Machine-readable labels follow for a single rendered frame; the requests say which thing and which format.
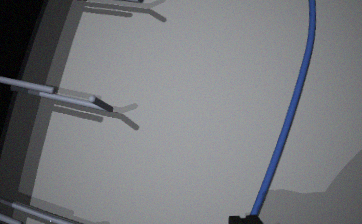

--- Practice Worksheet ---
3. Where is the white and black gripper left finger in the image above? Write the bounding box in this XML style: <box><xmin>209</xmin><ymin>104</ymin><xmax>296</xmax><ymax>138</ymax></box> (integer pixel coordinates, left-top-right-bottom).
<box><xmin>228</xmin><ymin>216</ymin><xmax>247</xmax><ymax>224</ymax></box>

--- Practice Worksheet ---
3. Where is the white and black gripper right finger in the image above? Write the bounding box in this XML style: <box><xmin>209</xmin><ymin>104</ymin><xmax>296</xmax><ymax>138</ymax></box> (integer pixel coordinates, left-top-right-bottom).
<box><xmin>244</xmin><ymin>215</ymin><xmax>263</xmax><ymax>224</ymax></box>

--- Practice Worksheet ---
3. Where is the dark blue cable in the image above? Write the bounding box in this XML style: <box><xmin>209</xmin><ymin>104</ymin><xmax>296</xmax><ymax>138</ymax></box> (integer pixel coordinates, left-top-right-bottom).
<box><xmin>250</xmin><ymin>0</ymin><xmax>316</xmax><ymax>215</ymax></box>

